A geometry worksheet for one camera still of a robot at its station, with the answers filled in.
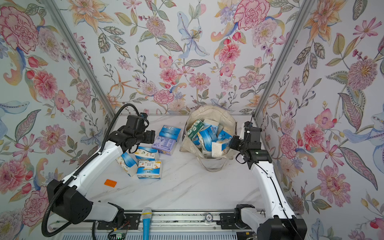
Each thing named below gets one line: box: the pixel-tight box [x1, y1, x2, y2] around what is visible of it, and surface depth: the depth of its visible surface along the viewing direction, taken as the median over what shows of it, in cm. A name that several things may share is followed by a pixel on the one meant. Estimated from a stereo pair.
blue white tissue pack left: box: [134, 146, 158, 161], surface depth 91 cm
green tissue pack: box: [187, 119, 205, 141], surface depth 90 cm
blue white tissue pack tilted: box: [115, 152, 138, 177], surface depth 87 cm
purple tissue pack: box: [151, 136, 176, 156], surface depth 99 cm
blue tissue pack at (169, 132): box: [158, 125, 182, 142], surface depth 103 cm
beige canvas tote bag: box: [179, 105, 237, 172], surface depth 89 cm
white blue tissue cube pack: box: [203, 119, 220, 133], surface depth 96 cm
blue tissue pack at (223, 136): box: [217, 130, 233, 143], surface depth 94 cm
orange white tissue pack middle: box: [136, 160, 162, 179], surface depth 87 cm
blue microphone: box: [141, 207, 152, 240], surface depth 74 cm
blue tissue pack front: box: [199, 125, 218, 152], surface depth 89 cm
